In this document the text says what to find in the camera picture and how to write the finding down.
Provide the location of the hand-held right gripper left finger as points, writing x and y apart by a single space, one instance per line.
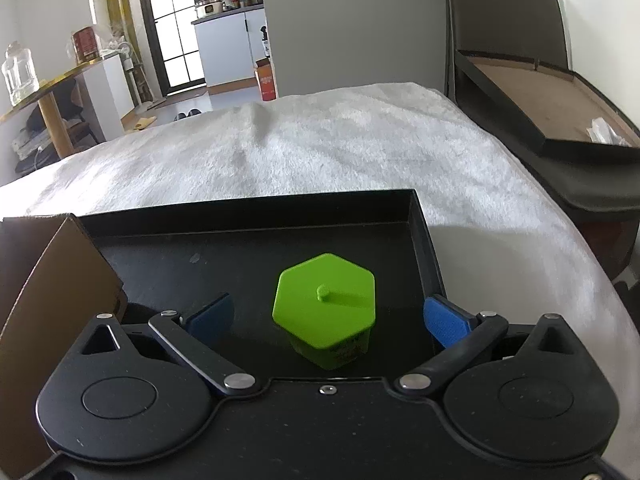
212 317

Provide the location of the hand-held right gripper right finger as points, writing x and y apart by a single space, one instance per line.
445 322

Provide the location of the black tray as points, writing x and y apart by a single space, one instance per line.
250 240

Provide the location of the green hexagonal lidded container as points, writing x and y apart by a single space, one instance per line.
325 305

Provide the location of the brown cardboard box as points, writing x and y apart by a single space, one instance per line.
45 285

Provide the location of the pair of dark slippers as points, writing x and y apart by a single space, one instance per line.
187 114

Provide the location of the black chair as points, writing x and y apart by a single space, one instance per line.
75 120

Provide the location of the orange cardboard box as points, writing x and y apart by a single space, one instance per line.
265 82

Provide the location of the white side cabinet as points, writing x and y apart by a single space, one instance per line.
107 95

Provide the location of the white plastic bag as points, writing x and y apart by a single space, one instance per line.
605 132

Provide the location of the round gold-edged table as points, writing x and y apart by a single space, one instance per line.
52 115

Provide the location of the white kitchen cabinet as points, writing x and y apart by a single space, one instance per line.
225 50

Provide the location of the spray bottle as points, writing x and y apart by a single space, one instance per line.
265 42

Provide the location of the black framed glass door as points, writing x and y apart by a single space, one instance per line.
175 20

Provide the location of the red tin can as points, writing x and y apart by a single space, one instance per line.
85 45

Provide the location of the rice cooker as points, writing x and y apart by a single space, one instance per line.
208 9

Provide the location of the clear plastic jar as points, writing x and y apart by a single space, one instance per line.
20 75

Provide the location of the yellow curtain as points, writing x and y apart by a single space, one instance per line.
122 5

